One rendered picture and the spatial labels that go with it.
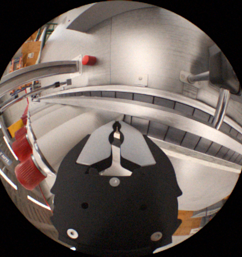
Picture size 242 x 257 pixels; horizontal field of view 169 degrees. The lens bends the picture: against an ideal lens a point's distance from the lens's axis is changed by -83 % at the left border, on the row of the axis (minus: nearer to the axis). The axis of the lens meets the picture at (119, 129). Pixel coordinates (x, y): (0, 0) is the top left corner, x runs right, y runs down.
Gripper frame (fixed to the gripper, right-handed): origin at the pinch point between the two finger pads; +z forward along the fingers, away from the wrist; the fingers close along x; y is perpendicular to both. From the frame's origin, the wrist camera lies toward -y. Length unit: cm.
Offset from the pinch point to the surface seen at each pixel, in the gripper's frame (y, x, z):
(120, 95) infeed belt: -2.9, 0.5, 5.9
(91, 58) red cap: -14.0, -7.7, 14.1
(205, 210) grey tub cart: 126, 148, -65
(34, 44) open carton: -113, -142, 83
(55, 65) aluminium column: -14.6, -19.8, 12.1
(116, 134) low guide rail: 3.8, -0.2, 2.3
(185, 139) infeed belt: 2.8, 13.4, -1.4
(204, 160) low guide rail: 3.6, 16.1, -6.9
